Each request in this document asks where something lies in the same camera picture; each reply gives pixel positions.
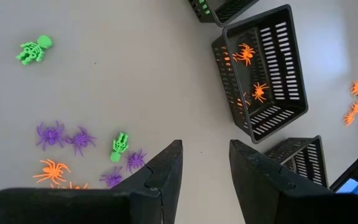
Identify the orange plastic spider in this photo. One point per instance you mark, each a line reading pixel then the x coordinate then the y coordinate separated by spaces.
pixel 73 186
pixel 245 54
pixel 259 91
pixel 349 118
pixel 226 59
pixel 243 101
pixel 355 88
pixel 52 171
pixel 356 107

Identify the green plastic skeleton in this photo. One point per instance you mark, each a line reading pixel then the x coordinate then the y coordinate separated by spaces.
pixel 34 49
pixel 119 146
pixel 204 7

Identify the purple plastic spider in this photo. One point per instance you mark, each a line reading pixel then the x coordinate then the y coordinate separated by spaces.
pixel 80 140
pixel 112 177
pixel 51 135
pixel 135 159

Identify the black slotted plastic basket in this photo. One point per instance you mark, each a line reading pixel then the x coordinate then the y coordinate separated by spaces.
pixel 222 11
pixel 286 149
pixel 247 73

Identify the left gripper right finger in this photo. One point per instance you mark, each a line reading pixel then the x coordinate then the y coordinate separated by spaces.
pixel 291 208

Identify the grey table mat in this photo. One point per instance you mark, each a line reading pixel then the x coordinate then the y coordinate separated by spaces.
pixel 135 77

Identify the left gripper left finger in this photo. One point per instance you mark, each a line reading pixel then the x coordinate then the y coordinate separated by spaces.
pixel 73 207

